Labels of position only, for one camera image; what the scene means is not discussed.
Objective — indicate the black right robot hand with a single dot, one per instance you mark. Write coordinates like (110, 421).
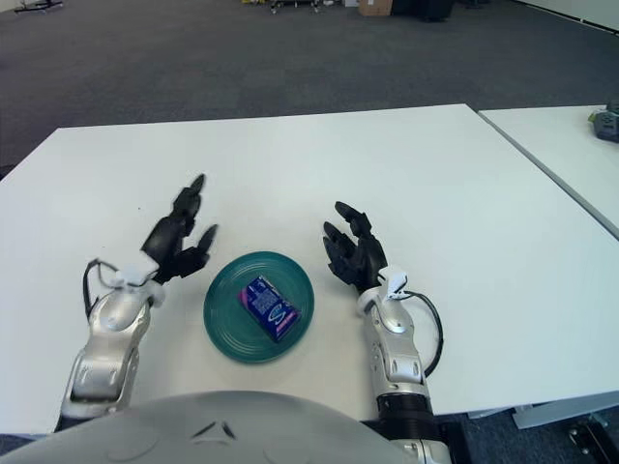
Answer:
(365, 261)

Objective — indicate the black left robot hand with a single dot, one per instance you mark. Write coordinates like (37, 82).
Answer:
(169, 241)

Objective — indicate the blue purple gum pack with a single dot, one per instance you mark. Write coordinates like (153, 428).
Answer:
(268, 307)

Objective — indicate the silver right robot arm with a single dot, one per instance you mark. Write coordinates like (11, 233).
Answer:
(401, 348)

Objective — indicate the teal green round plate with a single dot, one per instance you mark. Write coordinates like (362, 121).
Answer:
(227, 333)

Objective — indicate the white right wrist connector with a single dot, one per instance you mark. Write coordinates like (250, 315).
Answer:
(394, 280)

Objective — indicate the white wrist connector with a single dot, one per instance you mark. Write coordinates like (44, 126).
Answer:
(394, 280)
(130, 276)

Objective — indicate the white left wrist connector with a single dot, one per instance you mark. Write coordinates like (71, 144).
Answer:
(130, 276)

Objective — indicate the grey robot torso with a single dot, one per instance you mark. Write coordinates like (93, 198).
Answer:
(193, 435)

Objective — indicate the white table foot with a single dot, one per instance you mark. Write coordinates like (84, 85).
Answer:
(556, 413)

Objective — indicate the brown cardboard box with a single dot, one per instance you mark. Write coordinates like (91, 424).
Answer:
(374, 7)

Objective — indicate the black cabinet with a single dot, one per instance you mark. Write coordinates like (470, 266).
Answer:
(428, 9)

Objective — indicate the wheeled metal cart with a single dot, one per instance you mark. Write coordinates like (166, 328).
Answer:
(300, 4)

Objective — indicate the black floor stand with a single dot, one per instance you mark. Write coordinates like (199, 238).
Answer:
(41, 5)

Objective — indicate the grey power strip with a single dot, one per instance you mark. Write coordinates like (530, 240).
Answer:
(607, 123)

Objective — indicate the black caster base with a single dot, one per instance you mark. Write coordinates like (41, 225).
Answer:
(597, 440)

